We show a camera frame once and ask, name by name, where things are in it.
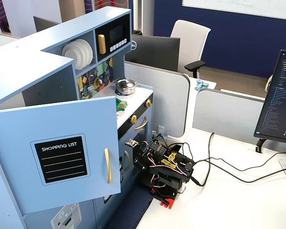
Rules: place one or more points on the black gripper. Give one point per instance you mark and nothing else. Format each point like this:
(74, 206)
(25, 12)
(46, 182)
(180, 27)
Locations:
(138, 164)

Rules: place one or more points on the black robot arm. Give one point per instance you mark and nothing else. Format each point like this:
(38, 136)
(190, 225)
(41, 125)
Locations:
(171, 167)

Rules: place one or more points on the blue shopping list cabinet door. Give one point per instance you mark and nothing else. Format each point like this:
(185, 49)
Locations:
(62, 119)

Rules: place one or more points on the red table clamp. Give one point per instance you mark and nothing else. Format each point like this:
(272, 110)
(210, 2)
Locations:
(168, 201)

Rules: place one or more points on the gold stove knob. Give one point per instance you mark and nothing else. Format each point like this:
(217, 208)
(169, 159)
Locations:
(133, 119)
(148, 103)

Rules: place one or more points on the grey desk divider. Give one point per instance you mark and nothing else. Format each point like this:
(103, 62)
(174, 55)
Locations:
(228, 114)
(162, 95)

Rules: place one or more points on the steel toy pot with lid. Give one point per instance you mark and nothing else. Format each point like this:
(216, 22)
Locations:
(126, 86)

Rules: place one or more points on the steel toy ladle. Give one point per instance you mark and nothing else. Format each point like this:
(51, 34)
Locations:
(100, 80)

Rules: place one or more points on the blue crumpled cloth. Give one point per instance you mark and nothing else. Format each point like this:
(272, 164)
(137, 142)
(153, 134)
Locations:
(200, 85)

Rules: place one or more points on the black dell monitor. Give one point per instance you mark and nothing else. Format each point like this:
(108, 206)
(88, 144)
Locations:
(155, 51)

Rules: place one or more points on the black monitor stand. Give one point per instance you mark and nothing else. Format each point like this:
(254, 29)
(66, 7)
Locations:
(261, 144)

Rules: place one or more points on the white toy plate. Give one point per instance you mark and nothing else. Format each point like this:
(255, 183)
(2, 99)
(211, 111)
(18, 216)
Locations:
(82, 51)
(70, 53)
(90, 51)

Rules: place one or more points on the white office chair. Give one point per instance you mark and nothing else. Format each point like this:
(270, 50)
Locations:
(190, 40)

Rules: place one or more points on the monitor showing code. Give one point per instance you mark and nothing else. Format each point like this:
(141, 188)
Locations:
(276, 100)

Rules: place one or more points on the blue toy kitchen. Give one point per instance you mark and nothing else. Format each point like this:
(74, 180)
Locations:
(19, 71)

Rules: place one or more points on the dark monitor back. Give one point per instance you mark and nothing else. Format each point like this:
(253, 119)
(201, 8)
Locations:
(44, 23)

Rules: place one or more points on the whiteboard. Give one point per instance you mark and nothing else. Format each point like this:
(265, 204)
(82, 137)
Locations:
(240, 7)

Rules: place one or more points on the small camera circuit board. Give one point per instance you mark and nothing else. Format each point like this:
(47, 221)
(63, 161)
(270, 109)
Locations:
(131, 143)

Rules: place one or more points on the white wall outlet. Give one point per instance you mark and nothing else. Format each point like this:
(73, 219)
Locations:
(160, 130)

